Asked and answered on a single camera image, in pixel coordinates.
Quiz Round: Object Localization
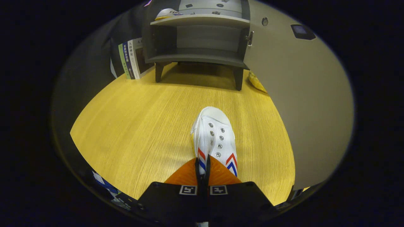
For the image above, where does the green spine book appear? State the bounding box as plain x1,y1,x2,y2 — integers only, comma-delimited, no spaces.
118,44,131,79

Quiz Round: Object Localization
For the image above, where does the white cover book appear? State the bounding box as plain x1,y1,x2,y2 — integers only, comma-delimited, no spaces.
128,38,152,79

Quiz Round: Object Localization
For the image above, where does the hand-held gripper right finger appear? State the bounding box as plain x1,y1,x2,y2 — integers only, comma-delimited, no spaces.
204,155,276,223

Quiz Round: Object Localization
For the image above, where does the blue white patterned cloth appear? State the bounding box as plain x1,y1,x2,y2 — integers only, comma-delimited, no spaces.
92,171,133,211

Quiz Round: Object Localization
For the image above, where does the white shoe with striped sides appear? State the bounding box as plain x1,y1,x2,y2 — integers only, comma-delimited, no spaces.
190,107,238,178
155,8,183,21

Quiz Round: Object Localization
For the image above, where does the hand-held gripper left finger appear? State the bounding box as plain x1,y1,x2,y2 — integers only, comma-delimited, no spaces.
137,157,202,223

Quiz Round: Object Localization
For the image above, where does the yellow plush toy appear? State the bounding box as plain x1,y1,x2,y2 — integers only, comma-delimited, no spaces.
248,72,268,94

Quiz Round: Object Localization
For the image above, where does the black backdrop cloth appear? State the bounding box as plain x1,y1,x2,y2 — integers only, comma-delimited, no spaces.
50,2,150,133

